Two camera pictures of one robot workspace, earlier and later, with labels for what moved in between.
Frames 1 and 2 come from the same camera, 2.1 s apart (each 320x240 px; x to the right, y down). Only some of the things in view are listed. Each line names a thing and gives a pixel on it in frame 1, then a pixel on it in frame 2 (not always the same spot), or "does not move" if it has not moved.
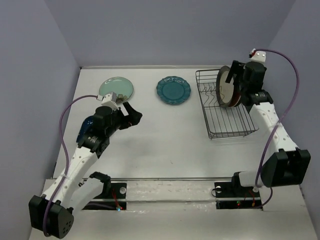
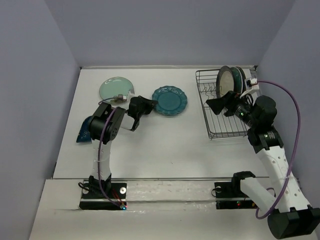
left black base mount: (116, 200) does not move
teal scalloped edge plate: (173, 90) -> (171, 100)
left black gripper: (134, 117) -> (149, 104)
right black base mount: (233, 195) does not move
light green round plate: (122, 87) does not move
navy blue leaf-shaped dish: (85, 126) does not move
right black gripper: (237, 66) -> (217, 105)
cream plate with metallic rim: (224, 90) does not move
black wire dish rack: (222, 122) does not move
